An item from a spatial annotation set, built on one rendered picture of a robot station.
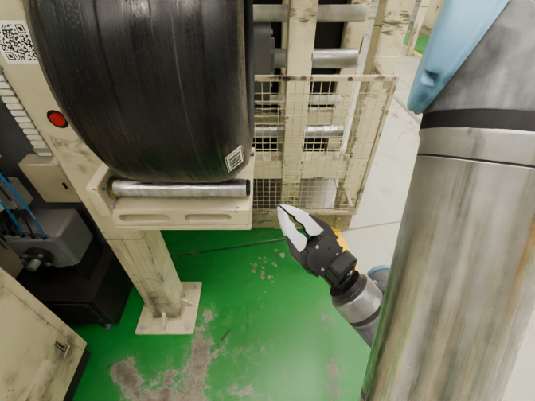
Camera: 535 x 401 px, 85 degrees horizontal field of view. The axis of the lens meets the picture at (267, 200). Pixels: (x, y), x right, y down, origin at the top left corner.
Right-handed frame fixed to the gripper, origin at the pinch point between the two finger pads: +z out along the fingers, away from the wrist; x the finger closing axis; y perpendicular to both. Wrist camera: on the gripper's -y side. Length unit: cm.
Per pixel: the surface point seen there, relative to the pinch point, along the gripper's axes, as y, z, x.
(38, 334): 60, 17, -79
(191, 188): 20.5, 16.8, -9.8
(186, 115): -8.8, 21.6, -3.7
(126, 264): 64, 16, -45
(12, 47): 8, 57, -18
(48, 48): -11.1, 38.8, -12.3
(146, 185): 22.3, 24.6, -17.4
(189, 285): 107, -9, -42
